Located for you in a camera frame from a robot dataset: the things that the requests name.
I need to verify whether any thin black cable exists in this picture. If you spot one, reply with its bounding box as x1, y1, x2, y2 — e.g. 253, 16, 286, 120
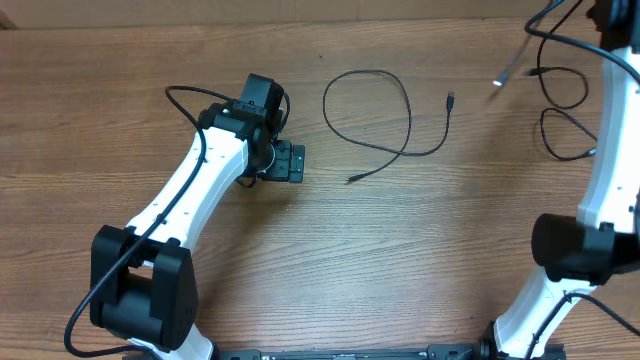
322, 68, 456, 185

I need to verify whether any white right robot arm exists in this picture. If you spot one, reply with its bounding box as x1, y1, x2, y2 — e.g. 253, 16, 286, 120
426, 1, 639, 359

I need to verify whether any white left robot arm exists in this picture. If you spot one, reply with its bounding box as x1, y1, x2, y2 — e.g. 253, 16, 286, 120
79, 74, 305, 359

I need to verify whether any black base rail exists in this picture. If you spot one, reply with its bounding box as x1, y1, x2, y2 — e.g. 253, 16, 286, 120
211, 344, 477, 360

